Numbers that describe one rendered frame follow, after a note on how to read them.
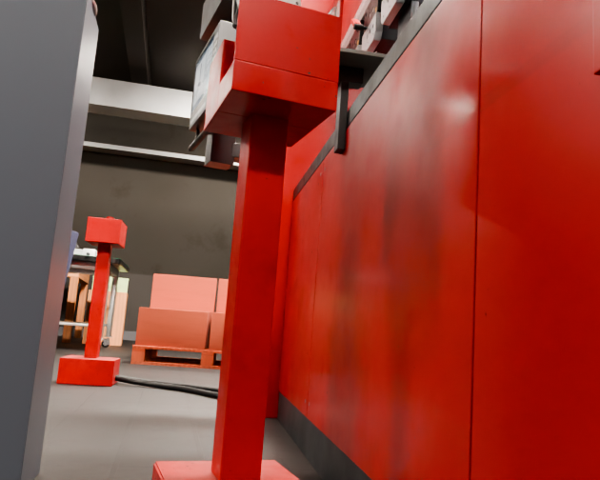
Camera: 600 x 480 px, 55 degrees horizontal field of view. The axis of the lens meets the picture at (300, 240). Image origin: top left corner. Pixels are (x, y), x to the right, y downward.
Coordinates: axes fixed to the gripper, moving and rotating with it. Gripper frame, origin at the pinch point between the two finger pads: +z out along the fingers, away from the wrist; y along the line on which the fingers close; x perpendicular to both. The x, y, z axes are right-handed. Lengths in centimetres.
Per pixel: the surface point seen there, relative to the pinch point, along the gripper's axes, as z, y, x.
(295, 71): 3.9, -2.8, 4.9
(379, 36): -40, -52, -59
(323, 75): 3.8, -7.1, 4.9
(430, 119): 10.8, -21.7, 10.6
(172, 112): -198, -66, -591
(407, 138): 10.6, -23.6, 0.7
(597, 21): 16, -12, 48
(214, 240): -63, -147, -726
